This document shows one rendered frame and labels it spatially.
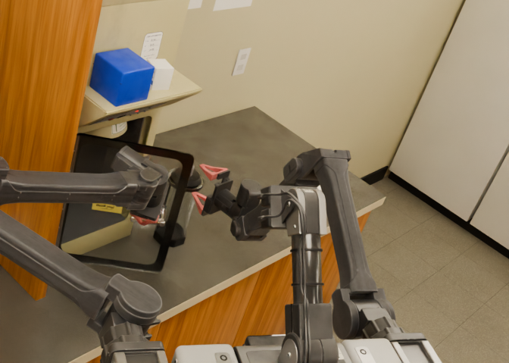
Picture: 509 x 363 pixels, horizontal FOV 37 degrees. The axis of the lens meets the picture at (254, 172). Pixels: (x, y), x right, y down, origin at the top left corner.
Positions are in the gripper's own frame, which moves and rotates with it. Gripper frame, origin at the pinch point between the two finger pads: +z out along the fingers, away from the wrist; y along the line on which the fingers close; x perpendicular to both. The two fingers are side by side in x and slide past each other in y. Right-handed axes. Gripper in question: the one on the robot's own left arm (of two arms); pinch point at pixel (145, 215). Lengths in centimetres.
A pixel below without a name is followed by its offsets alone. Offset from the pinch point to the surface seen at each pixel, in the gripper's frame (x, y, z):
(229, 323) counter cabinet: 35, -11, 71
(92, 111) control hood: -18.8, -10.5, -19.7
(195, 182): 9.1, -26.9, 20.8
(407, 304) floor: 135, -97, 178
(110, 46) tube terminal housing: -20.0, -25.5, -25.8
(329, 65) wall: 52, -161, 97
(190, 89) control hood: 0.3, -31.0, -13.6
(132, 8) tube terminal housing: -17.9, -32.5, -32.8
